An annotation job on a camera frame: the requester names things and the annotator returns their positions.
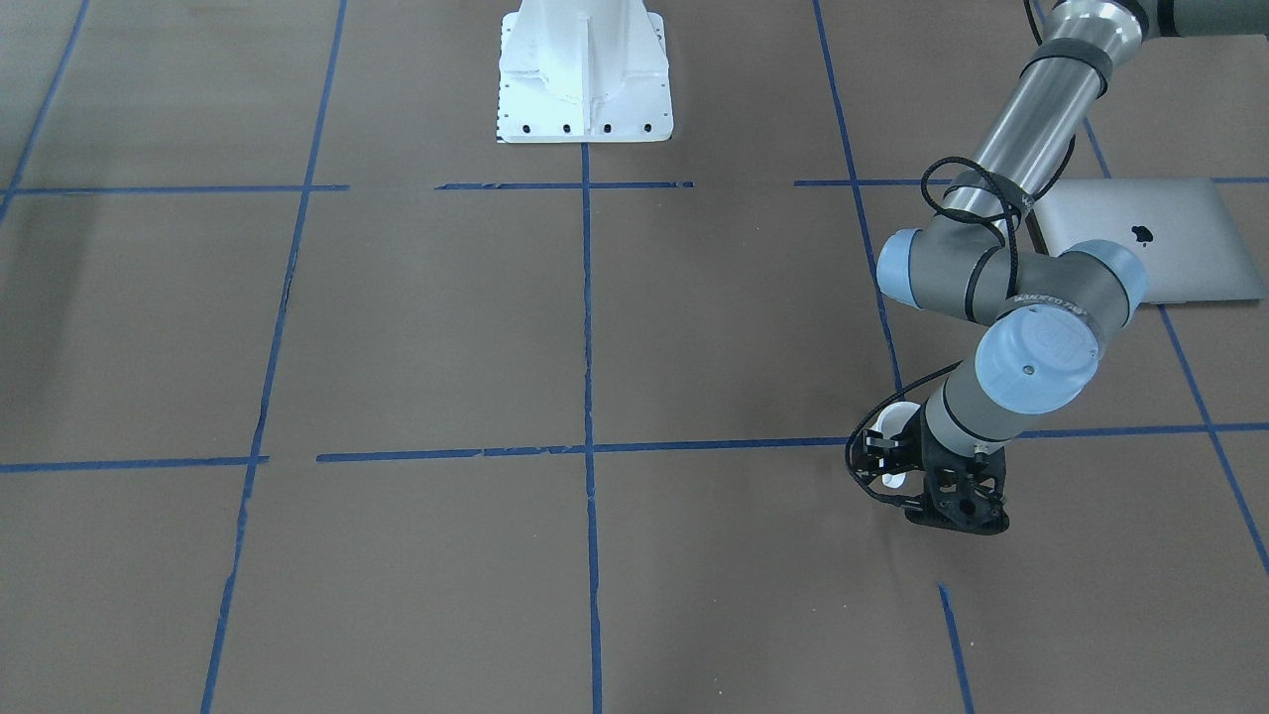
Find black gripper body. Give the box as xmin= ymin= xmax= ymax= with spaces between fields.
xmin=904 ymin=410 xmax=1010 ymax=536

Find white plastic cup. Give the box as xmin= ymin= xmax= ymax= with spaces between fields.
xmin=871 ymin=401 xmax=920 ymax=491

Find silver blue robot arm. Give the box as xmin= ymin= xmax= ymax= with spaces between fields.
xmin=845 ymin=1 xmax=1266 ymax=536

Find silver closed laptop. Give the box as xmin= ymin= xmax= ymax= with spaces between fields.
xmin=1028 ymin=178 xmax=1266 ymax=304

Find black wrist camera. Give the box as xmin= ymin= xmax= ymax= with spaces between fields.
xmin=851 ymin=426 xmax=923 ymax=490

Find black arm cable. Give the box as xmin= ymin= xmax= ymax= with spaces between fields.
xmin=845 ymin=0 xmax=1082 ymax=509

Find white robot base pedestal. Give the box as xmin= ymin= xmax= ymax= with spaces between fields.
xmin=496 ymin=1 xmax=674 ymax=145

